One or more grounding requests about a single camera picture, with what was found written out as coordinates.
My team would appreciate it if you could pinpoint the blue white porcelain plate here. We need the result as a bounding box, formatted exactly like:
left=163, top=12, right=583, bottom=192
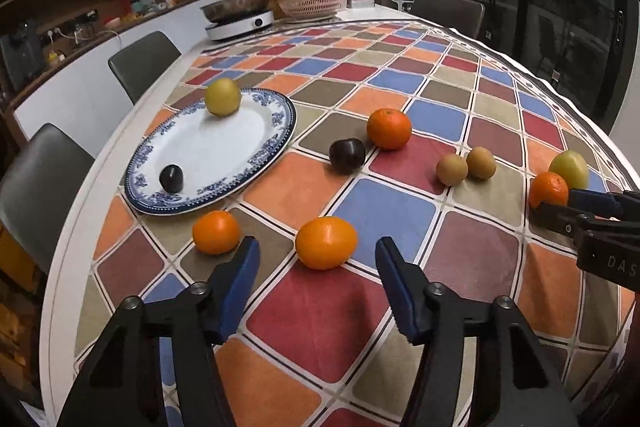
left=124, top=88, right=297, bottom=216

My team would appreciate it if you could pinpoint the brown kiwi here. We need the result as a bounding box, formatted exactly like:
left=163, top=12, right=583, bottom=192
left=436, top=154, right=469, bottom=186
left=466, top=146, right=497, bottom=180

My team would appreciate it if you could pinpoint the brown kiwi right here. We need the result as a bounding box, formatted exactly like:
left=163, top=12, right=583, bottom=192
left=466, top=146, right=497, bottom=180

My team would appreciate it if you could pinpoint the black coffee machine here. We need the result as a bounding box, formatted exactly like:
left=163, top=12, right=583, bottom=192
left=1, top=20, right=46, bottom=92

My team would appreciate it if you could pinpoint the grey chair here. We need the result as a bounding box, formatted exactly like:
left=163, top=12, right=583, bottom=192
left=1, top=124, right=93, bottom=273
left=107, top=31, right=181, bottom=104

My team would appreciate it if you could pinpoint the grey chair far end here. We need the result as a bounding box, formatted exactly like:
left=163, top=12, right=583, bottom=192
left=410, top=0, right=485, bottom=39

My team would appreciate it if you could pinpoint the pink woven basket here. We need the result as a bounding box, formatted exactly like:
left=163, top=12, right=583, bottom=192
left=277, top=0, right=344, bottom=20

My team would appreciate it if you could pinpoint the brown kiwi left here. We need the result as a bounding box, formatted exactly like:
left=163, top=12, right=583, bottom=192
left=436, top=154, right=469, bottom=186

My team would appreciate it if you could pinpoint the white induction cooker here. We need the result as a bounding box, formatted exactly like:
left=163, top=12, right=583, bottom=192
left=205, top=11, right=274, bottom=42

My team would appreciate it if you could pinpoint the large dark plum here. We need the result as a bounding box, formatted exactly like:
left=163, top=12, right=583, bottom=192
left=329, top=138, right=367, bottom=173

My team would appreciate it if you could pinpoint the oval orange mandarin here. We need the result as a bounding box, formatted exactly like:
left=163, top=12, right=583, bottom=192
left=295, top=216, right=358, bottom=271

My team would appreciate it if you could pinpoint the large orange tangerine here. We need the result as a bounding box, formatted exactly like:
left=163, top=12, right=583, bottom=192
left=367, top=108, right=412, bottom=150

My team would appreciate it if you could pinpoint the grey chair near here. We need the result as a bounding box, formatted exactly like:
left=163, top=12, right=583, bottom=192
left=1, top=124, right=93, bottom=273

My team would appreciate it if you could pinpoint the large green pomelo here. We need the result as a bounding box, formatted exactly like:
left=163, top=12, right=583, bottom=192
left=549, top=150, right=589, bottom=190

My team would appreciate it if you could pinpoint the small orange mandarin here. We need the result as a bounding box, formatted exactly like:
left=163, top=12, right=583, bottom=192
left=192, top=210, right=241, bottom=256

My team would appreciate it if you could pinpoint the colourful checkered tablecloth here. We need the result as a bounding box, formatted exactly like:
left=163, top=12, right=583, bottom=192
left=74, top=18, right=637, bottom=427

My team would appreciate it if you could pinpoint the grey chair middle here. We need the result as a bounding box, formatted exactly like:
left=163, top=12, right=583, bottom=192
left=107, top=31, right=181, bottom=104

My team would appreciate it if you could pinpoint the yellow pear on plate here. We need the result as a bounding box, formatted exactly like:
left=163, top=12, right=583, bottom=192
left=204, top=78, right=242, bottom=117

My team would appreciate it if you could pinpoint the small dark plum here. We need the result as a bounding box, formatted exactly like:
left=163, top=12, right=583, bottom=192
left=158, top=164, right=184, bottom=194

